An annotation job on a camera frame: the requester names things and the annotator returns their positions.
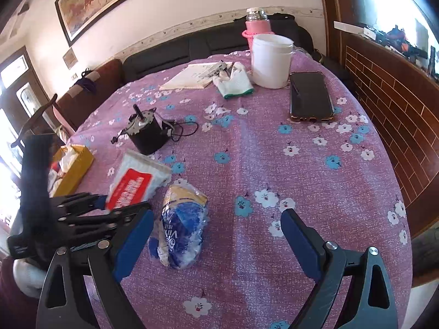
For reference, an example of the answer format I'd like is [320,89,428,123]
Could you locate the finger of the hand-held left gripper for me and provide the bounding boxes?
[65,202,152,241]
[51,194,109,215]

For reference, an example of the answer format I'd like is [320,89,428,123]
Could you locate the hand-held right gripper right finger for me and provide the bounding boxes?
[280,208,400,329]

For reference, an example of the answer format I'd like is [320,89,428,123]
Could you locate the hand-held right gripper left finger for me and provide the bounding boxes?
[36,208,156,329]

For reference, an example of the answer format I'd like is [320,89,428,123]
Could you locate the yellow cardboard box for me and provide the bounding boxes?
[48,144,95,199]

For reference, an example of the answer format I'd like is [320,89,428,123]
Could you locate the white plastic tissue packet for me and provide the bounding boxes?
[106,149,173,212]

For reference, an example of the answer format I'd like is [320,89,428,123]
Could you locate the blue tissue packet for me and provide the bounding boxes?
[148,184,210,270]

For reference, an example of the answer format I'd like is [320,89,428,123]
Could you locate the person's left forearm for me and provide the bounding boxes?
[0,257,38,329]

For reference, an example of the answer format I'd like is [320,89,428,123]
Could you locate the person's left hand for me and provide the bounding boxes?
[12,259,47,299]

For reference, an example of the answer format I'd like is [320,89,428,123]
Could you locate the dark wooden chair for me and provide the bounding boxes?
[10,93,69,148]

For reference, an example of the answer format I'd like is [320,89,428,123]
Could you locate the black electric motor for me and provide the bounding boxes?
[111,104,175,156]

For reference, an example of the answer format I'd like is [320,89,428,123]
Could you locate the purple floral tablecloth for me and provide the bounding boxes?
[67,49,414,329]

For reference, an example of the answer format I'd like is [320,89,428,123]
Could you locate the purple cloth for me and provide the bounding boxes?
[80,69,101,93]

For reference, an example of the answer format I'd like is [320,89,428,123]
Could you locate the brown armchair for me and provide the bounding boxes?
[55,58,124,134]

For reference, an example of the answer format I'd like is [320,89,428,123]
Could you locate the black smartphone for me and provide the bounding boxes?
[289,71,335,123]

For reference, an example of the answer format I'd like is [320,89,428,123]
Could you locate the white paper booklet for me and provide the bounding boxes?
[159,61,234,90]

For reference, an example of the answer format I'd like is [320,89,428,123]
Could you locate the brown wooden sill panel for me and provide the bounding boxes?
[333,21,439,288]

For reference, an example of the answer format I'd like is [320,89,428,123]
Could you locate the black sofa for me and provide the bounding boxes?
[122,13,344,86]

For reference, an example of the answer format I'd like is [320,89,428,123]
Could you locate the white knit glove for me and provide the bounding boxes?
[212,61,255,99]

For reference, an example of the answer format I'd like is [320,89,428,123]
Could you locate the framed horse painting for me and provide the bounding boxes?
[55,0,186,47]

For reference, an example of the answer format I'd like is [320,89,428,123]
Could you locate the long white box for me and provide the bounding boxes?
[333,21,376,40]

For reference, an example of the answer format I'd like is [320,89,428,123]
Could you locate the pink thermos flask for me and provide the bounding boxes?
[242,7,277,50]

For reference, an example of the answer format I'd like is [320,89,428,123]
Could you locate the glass door wooden frame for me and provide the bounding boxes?
[0,46,52,179]

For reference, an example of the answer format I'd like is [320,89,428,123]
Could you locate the black motor cable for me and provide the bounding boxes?
[165,115,199,143]

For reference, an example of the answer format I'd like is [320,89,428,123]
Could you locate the small wall sign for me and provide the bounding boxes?
[63,47,79,69]

